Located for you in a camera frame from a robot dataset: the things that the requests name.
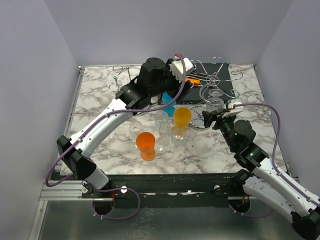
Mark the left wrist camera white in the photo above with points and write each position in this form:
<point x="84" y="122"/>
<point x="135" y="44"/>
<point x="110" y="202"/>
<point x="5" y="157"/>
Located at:
<point x="176" y="67"/>

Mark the ribbed clear wine glass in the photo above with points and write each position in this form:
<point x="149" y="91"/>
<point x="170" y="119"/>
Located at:
<point x="214" y="103"/>

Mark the clear glass behind centre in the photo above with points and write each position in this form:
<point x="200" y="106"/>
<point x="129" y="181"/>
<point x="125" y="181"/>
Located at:
<point x="160" y="117"/>

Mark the orange utility knife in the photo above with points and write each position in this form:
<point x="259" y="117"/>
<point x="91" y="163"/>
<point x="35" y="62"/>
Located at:
<point x="194" y="81"/>

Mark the black front mounting rail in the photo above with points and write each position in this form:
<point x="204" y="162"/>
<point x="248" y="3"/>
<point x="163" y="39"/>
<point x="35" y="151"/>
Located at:
<point x="219" y="190"/>

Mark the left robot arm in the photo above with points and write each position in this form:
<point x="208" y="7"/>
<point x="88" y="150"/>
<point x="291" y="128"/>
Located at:
<point x="155" y="78"/>

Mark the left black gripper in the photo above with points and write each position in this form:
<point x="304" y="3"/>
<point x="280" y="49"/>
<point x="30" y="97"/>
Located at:
<point x="178" y="93"/>

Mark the clear glass with reflection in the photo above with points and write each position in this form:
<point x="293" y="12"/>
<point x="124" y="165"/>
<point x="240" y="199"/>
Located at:
<point x="178" y="138"/>

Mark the dark grey tool tray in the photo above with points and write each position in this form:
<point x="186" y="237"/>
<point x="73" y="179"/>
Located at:
<point x="225" y="84"/>

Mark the clear stemmed glass centre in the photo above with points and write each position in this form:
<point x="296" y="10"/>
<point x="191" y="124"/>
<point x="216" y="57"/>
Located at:
<point x="164" y="137"/>

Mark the clear glass far left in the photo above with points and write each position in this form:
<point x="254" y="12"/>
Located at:
<point x="135" y="128"/>

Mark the scroll arm chrome glass rack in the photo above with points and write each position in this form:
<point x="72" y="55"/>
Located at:
<point x="212" y="82"/>

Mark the blue plastic goblet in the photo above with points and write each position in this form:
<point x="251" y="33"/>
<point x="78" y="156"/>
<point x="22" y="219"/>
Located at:
<point x="166" y="98"/>

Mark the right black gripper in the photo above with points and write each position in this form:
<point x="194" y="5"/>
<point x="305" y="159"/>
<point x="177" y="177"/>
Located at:
<point x="209" y="117"/>

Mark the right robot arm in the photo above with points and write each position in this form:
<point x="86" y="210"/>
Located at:
<point x="262" y="178"/>

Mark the black metal tool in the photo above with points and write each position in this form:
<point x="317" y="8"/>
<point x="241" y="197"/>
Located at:
<point x="196" y="73"/>

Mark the aluminium extrusion frame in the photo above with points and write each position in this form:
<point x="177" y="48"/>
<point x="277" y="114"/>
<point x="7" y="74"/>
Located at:
<point x="67" y="191"/>

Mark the round ring chrome glass rack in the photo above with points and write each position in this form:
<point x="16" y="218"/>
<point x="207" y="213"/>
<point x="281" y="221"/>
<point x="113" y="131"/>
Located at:
<point x="122" y="75"/>

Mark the orange plastic goblet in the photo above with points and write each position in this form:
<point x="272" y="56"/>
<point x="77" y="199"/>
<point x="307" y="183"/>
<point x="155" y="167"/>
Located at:
<point x="145" y="142"/>

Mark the yellow plastic goblet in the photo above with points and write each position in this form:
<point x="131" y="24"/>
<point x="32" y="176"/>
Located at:
<point x="181" y="118"/>

